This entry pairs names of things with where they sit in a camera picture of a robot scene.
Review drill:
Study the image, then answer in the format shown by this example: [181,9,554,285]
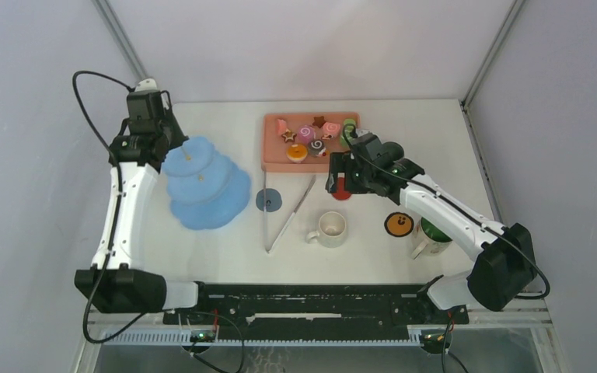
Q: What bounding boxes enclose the red round coaster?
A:
[331,190,352,201]

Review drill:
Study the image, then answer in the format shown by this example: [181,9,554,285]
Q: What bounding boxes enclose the iced star cookie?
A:
[281,130,297,143]

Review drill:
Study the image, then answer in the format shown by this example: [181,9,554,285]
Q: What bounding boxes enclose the brown star cookie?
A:
[312,116,326,128]

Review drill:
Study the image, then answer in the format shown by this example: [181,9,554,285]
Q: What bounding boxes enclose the pink dessert tray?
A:
[261,112,360,173]

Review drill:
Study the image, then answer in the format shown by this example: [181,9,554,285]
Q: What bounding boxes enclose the floral mug green inside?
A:
[410,218,452,260]

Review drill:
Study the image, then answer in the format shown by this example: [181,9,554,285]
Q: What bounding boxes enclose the cream ceramic mug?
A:
[305,211,347,249]

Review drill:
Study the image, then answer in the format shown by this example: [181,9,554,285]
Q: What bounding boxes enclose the blue-grey round coaster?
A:
[256,188,283,213]

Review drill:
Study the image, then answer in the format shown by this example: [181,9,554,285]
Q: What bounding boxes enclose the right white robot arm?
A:
[326,133,545,323]

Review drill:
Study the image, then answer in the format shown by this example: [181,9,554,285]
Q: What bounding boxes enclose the pink cake slice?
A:
[276,118,288,136]

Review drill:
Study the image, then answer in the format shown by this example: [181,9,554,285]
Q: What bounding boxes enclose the brown swirl roll cake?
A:
[306,139,328,158]

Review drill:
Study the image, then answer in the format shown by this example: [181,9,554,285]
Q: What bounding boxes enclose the blue three-tier cake stand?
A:
[162,136,252,231]

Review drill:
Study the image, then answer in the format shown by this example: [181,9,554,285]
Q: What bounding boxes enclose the orange glazed donut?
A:
[285,144,308,163]

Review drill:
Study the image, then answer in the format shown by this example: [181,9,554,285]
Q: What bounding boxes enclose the pink swirl roll cake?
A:
[297,125,316,145]

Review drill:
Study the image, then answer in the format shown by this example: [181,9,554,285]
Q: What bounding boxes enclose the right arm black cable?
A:
[340,122,552,373]

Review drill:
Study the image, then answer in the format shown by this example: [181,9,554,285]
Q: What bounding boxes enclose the light pink swirl roll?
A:
[321,122,342,140]

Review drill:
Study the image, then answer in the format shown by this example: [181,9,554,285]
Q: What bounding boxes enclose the green swirl roll cake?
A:
[339,127,351,150]

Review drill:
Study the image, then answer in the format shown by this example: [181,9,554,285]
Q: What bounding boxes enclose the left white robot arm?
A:
[75,89,212,324]

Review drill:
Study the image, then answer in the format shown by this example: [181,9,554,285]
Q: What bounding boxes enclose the orange round coaster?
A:
[383,212,414,238]

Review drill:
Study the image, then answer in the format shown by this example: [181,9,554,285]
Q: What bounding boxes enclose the metal serving tongs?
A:
[260,171,316,254]

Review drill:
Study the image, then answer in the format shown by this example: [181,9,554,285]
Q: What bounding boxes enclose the green round macaron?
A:
[343,118,358,131]

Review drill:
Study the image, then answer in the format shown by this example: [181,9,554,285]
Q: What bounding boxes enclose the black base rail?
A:
[162,284,470,343]

